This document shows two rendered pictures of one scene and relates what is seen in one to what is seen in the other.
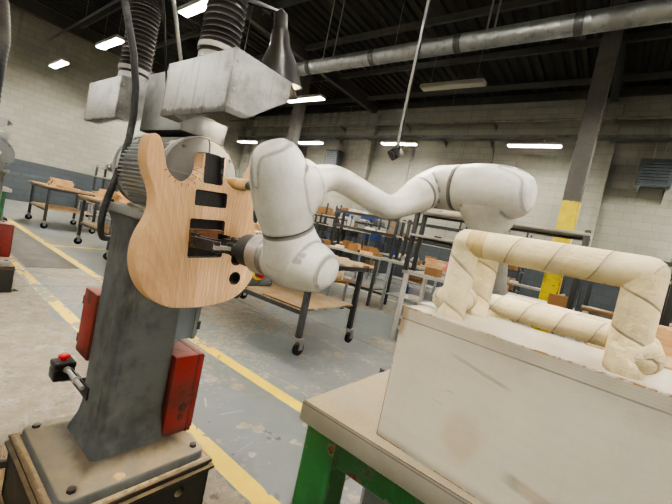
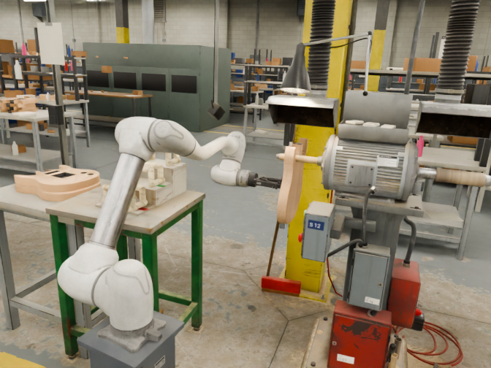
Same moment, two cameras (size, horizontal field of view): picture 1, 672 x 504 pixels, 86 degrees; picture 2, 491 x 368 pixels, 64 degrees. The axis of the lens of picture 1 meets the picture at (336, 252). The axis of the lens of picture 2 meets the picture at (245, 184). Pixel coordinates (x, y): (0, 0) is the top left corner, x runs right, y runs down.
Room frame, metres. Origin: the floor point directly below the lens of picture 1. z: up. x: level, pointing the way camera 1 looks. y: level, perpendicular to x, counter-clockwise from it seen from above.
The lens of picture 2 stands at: (2.66, -0.46, 1.67)
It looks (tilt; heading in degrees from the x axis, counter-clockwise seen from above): 17 degrees down; 162
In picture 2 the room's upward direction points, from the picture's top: 2 degrees clockwise
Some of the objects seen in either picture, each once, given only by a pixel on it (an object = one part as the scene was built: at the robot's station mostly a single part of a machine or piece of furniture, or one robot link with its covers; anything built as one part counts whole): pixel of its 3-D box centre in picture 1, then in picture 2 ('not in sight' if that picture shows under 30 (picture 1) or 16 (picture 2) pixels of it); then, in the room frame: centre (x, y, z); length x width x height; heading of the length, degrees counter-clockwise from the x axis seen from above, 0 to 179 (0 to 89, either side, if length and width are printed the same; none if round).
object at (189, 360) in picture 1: (170, 374); (359, 336); (1.38, 0.54, 0.49); 0.25 x 0.12 x 0.37; 53
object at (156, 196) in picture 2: not in sight; (143, 190); (0.53, -0.35, 0.98); 0.27 x 0.16 x 0.09; 50
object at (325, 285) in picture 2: not in sight; (304, 280); (0.17, 0.89, 0.02); 0.40 x 0.40 x 0.02; 53
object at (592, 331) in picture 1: (554, 321); (147, 164); (0.50, -0.32, 1.12); 0.20 x 0.03 x 0.03; 49
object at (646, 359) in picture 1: (642, 351); not in sight; (0.35, -0.32, 1.12); 0.11 x 0.03 x 0.03; 140
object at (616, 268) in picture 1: (544, 255); not in sight; (0.38, -0.22, 1.20); 0.20 x 0.03 x 0.03; 49
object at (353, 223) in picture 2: not in sight; (359, 223); (1.31, 0.52, 1.02); 0.13 x 0.04 x 0.04; 53
